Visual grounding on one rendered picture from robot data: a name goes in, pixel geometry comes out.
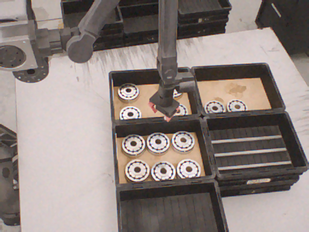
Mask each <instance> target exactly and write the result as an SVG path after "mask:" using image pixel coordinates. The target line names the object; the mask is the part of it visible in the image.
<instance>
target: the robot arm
mask: <svg viewBox="0 0 309 232"><path fill-rule="evenodd" d="M119 1H120V0H95V1H94V3H93V4H92V7H91V8H90V9H89V11H88V13H87V14H86V16H85V17H84V18H83V19H82V20H81V21H80V23H79V25H78V27H75V28H71V29H70V28H60V30H59V28H55V29H50V30H49V29H48V28H38V29H37V28H36V25H35V23H34V20H28V31H29V38H30V42H31V46H32V49H33V51H34V55H35V58H36V62H37V65H38V67H42V66H44V64H43V57H49V56H53V54H59V53H63V49H64V51H66V53H67V55H68V57H69V58H70V60H71V61H73V62H74V63H86V62H88V60H90V59H91V57H92V55H93V52H94V49H93V44H94V42H95V41H96V39H97V37H98V36H99V35H100V32H101V29H102V28H103V26H104V24H105V23H106V21H107V20H108V18H109V16H110V15H111V14H112V12H113V10H114V9H115V7H116V6H117V5H118V3H119ZM177 10H178V0H159V46H158V56H157V57H156V67H157V69H158V71H159V75H160V77H161V78H162V79H161V80H160V81H159V90H158V91H157V92H156V93H155V94H153V95H152V96H151V97H150V98H149V102H148V105H149V107H150V108H151V109H152V110H153V112H154V113H156V112H157V111H159V112H161V113H162V114H164V115H165V118H166V120H167V122H169V121H170V119H171V118H172V117H173V115H174V114H176V112H177V111H178V110H179V109H180V107H179V105H180V103H179V102H178V101H176V100H175V99H174V98H173V93H174V88H175V90H176V92H177V93H178V94H181V93H186V92H194V91H195V81H194V76H193V75H192V74H191V72H177V69H178V63H177V50H176V38H177ZM154 105H156V109H155V108H154Z"/></svg>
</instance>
